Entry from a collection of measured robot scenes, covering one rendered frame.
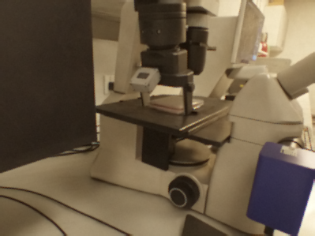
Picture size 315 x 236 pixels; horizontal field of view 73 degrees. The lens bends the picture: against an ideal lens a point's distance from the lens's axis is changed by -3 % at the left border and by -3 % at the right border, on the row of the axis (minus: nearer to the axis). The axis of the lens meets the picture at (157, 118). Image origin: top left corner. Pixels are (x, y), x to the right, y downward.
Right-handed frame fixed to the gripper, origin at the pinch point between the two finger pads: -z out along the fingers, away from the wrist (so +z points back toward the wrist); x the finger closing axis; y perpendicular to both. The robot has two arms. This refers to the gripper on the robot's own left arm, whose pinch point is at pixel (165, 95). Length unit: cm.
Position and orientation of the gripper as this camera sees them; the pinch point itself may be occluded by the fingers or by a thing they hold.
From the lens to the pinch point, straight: 47.3
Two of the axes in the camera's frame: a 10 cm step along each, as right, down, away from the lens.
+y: -5.6, 3.8, -7.4
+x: -8.3, -2.0, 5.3
